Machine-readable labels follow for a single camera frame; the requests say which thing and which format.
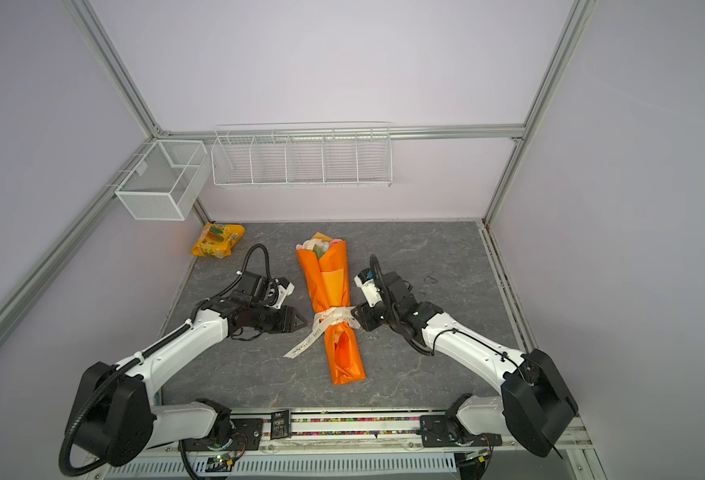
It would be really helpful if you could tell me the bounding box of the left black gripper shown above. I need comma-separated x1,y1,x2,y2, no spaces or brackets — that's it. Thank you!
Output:
250,303,308,333

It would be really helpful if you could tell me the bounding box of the orange wrapping paper sheet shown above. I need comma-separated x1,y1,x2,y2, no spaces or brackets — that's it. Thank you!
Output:
286,233,366,385

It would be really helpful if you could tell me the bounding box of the cream printed ribbon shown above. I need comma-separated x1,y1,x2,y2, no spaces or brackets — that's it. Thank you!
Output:
284,307,361,359

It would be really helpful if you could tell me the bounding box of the cream fake rose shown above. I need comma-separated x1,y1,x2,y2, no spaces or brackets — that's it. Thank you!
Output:
302,238,330,256

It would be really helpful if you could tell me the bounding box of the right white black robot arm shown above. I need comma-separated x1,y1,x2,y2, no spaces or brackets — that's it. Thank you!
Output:
352,300,578,457

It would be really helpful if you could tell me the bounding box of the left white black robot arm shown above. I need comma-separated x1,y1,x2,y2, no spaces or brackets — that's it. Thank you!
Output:
58,300,308,477

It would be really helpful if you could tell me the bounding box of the yellow snack bag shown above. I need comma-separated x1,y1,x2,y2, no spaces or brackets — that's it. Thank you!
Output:
190,223,246,259

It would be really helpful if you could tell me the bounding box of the white mesh box basket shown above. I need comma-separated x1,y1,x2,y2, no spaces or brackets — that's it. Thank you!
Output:
116,140,212,221

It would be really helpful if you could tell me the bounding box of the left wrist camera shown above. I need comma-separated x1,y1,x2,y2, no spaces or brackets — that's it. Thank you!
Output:
236,272,294,310

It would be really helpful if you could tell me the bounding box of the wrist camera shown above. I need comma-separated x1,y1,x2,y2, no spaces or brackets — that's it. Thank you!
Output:
353,268,412,307
236,272,294,310

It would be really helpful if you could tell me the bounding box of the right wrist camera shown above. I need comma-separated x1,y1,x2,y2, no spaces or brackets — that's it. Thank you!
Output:
353,268,412,307

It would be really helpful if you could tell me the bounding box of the black box on rail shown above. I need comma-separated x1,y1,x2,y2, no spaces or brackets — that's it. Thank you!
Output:
270,409,292,441

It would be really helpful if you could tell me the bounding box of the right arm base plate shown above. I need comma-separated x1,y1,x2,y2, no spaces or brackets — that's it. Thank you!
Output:
418,414,502,448

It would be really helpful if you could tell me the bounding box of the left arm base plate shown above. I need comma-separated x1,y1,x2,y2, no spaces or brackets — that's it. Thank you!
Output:
182,417,264,452

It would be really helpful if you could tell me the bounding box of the white wire shelf basket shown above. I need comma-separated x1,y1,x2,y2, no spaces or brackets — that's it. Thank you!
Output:
210,122,393,187

